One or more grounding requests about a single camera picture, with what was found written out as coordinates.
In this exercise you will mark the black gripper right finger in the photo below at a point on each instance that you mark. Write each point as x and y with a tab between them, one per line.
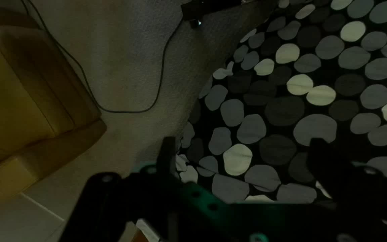
330	175

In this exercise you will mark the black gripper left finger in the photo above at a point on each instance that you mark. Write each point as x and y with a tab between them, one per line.
167	156

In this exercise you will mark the wooden furniture piece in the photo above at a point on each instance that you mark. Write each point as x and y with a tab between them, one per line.
23	98

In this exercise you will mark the black pebble pattern bedspread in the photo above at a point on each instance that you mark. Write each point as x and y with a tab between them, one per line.
292	112

